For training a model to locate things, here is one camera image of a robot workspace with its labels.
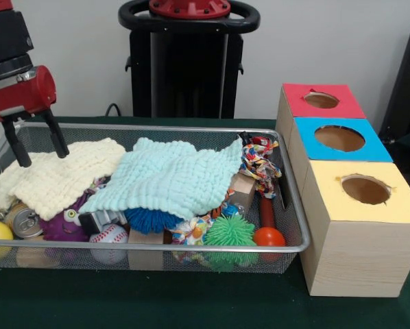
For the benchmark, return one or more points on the black panel stand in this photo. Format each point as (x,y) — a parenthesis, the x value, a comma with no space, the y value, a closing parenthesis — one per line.
(407,89)

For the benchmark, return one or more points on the silver drink can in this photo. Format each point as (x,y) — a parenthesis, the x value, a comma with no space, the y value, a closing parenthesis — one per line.
(23,221)

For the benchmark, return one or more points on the green spiky ball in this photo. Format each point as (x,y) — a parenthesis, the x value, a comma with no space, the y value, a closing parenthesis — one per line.
(229,232)

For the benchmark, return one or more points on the white baseball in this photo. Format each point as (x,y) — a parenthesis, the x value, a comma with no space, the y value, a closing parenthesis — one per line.
(109,236)

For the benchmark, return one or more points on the mint knitted cloth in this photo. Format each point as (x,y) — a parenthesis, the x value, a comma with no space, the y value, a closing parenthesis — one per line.
(171,178)

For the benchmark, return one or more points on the wooden box with three holes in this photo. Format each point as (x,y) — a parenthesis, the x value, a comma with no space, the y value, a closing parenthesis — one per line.
(356,253)

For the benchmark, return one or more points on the clear shallow mesh bin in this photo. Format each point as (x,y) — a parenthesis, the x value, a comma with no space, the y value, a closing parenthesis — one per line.
(191,139)

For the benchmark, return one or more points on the red maraca rattle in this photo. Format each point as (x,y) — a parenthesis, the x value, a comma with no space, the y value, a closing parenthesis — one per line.
(269,237)

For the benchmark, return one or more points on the blue spiky ball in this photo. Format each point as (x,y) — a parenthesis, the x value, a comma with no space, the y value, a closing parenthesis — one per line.
(150,219)

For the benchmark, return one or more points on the purple monster toy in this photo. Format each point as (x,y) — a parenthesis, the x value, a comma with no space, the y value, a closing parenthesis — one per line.
(57,226)

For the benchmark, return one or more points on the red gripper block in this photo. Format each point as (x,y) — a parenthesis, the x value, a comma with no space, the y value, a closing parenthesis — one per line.
(20,92)

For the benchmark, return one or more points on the dark green tablecloth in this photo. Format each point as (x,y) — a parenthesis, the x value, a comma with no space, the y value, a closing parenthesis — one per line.
(191,301)

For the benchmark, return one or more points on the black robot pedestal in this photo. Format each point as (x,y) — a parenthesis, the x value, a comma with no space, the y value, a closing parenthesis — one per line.
(184,75)

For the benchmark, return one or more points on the cream knitted cloth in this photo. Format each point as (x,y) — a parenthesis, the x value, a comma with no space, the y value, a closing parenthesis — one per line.
(54,181)

